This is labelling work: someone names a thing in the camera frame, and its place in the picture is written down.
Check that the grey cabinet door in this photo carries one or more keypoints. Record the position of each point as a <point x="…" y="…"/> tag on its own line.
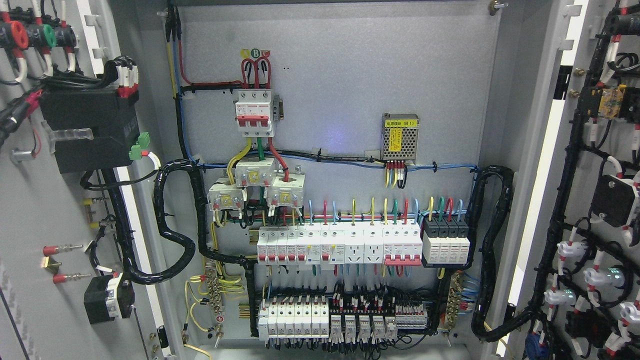
<point x="42" y="207"/>
<point x="574" y="293"/>

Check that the white current transformers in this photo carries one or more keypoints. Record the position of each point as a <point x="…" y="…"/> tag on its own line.
<point x="252" y="175"/>

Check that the metal mesh power supply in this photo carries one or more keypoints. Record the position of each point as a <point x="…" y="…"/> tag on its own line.
<point x="400" y="133"/>

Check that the red main circuit breaker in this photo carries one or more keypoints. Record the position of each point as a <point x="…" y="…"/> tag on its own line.
<point x="256" y="111"/>

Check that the white socket breaker row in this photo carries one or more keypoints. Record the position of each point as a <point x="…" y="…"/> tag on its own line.
<point x="340" y="243"/>

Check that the black white surge protector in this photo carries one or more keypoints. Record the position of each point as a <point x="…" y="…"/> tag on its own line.
<point x="445" y="244"/>

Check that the white lower breaker row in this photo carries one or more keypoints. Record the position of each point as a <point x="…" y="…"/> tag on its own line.
<point x="294" y="318"/>

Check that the relay terminal row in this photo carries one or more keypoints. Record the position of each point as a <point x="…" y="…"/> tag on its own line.
<point x="369" y="317"/>

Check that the brass ground bar left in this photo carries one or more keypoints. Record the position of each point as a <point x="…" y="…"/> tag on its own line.
<point x="214" y="288"/>

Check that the brass ground bar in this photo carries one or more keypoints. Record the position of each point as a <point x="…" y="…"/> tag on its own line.
<point x="214" y="288"/>
<point x="453" y="301"/>

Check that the brass ground bar right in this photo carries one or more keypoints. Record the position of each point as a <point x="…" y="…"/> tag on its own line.
<point x="453" y="301"/>

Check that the black digital power meter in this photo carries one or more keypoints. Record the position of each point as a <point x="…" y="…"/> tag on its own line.
<point x="91" y="129"/>

